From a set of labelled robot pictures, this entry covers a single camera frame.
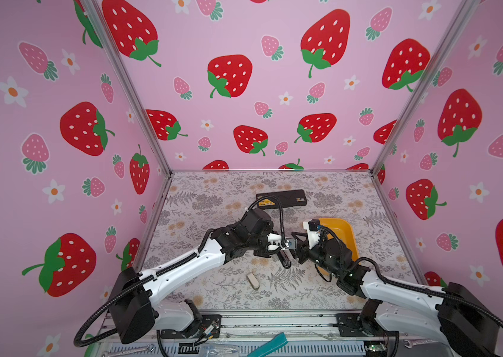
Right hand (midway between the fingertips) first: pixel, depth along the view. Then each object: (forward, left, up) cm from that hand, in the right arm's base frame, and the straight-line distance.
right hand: (287, 236), depth 77 cm
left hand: (0, +3, +1) cm, 3 cm away
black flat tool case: (+30, -1, -16) cm, 34 cm away
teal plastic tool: (-29, 0, -18) cm, 34 cm away
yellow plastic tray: (+17, -24, -17) cm, 34 cm away
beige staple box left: (-11, +11, -15) cm, 22 cm away
